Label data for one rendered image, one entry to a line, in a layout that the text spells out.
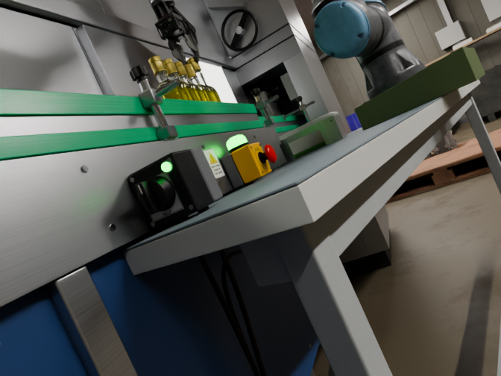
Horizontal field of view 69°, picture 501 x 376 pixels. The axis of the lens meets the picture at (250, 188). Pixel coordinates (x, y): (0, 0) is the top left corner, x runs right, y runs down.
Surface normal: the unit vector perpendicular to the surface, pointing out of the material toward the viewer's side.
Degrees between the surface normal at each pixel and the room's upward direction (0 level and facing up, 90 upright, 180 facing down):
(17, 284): 90
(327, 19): 98
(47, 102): 90
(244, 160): 90
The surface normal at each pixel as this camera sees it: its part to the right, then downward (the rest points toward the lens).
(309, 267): -0.57, 0.29
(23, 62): 0.84, -0.37
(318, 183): 0.71, -0.30
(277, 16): -0.34, 0.19
